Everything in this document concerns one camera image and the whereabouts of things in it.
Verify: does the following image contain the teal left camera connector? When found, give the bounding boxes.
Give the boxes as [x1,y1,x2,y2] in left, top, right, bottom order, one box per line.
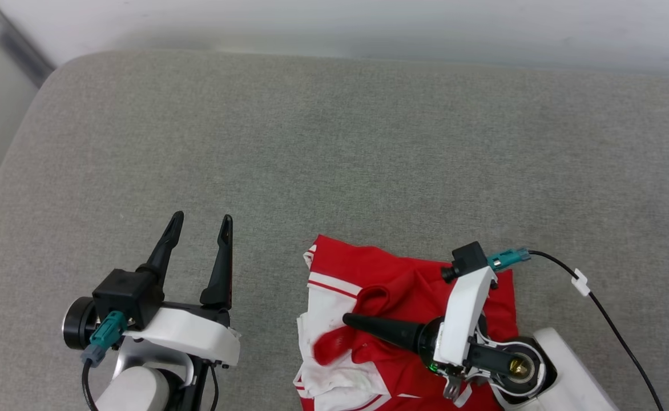
[80,311,128,368]

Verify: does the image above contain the black left camera cable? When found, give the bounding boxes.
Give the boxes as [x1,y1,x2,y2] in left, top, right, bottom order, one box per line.
[81,361,100,411]

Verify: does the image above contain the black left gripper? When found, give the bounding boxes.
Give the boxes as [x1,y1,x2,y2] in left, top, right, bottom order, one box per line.
[62,211,234,411]

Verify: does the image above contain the red and white garment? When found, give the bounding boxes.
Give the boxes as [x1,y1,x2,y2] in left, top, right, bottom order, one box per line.
[293,234,519,411]

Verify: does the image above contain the grey fabric sofa cushion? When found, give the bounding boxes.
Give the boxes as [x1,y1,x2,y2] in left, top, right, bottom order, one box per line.
[0,50,669,411]

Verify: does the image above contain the teal camera connector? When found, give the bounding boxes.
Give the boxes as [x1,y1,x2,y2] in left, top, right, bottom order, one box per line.
[487,247,533,271]
[80,311,128,368]

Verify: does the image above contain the white cable clip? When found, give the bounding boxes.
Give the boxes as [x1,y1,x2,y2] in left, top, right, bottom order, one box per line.
[571,269,591,297]

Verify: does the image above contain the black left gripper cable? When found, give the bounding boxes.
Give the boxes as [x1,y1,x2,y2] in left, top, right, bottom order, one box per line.
[207,365,220,411]

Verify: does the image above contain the black camera cable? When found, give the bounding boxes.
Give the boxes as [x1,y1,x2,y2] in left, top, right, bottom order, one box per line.
[527,249,664,411]
[81,361,100,411]

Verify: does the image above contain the black right camera cable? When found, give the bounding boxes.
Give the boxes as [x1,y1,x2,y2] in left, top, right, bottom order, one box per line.
[527,249,664,411]

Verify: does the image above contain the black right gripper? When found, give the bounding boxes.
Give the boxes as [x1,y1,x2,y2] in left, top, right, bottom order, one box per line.
[342,312,547,409]

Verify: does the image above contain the teal right camera connector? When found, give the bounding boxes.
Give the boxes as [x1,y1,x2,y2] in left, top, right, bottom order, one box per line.
[487,247,533,271]

